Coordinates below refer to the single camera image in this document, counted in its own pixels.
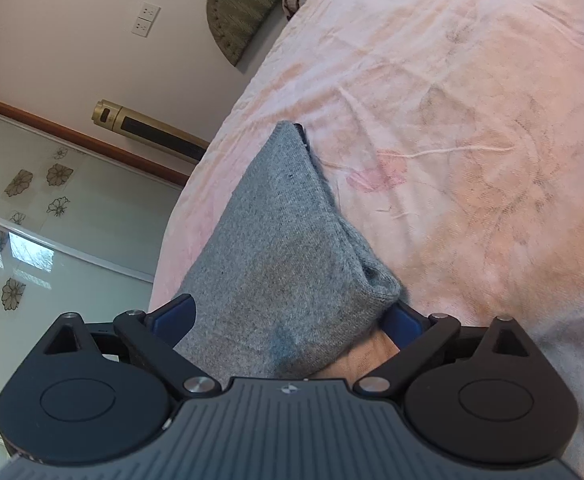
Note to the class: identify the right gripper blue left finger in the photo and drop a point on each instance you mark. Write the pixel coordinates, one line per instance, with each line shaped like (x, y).
(151, 340)

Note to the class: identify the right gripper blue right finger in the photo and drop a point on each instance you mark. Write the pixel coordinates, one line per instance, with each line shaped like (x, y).
(422, 342)

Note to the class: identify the gold tower fan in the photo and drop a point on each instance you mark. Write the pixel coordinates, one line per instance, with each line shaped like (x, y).
(149, 131)

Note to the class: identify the grey navy sequin sweater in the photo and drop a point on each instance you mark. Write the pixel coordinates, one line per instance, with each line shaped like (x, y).
(285, 284)

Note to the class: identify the white wall socket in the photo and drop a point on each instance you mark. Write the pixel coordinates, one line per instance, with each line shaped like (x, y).
(145, 19)

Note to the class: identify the brown wooden door frame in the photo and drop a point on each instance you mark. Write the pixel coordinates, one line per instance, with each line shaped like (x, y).
(94, 145)

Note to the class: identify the pink bed blanket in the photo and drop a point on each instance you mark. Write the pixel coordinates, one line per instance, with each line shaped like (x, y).
(452, 135)

